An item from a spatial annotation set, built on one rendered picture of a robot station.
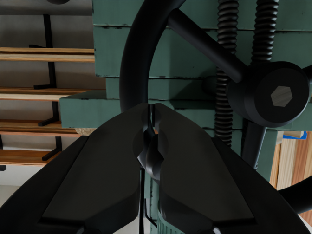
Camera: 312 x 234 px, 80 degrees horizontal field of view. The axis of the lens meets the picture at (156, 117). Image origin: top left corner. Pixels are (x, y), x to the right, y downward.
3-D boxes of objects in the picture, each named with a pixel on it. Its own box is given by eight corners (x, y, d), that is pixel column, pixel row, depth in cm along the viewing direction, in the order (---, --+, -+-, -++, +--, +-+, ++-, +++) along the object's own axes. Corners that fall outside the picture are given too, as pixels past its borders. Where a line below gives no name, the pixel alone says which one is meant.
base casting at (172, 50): (336, 32, 34) (326, 82, 36) (222, 59, 90) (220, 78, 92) (89, 25, 33) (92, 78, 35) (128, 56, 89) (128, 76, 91)
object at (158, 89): (314, 81, 36) (309, 102, 37) (255, 79, 57) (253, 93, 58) (105, 77, 35) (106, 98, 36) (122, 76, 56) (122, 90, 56)
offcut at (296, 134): (303, 122, 47) (300, 138, 47) (306, 120, 49) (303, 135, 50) (282, 119, 50) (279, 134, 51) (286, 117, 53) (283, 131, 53)
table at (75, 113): (435, 112, 28) (422, 150, 29) (289, 93, 58) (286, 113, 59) (23, 105, 26) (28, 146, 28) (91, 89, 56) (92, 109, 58)
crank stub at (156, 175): (173, 147, 12) (186, 178, 13) (166, 125, 18) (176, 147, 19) (139, 162, 13) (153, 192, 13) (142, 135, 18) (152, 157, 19)
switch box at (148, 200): (150, 189, 89) (150, 217, 92) (150, 177, 99) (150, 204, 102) (137, 188, 89) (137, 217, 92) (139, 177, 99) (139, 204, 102)
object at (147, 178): (151, 165, 76) (150, 198, 79) (151, 156, 84) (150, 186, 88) (130, 165, 75) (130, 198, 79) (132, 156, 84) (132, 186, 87)
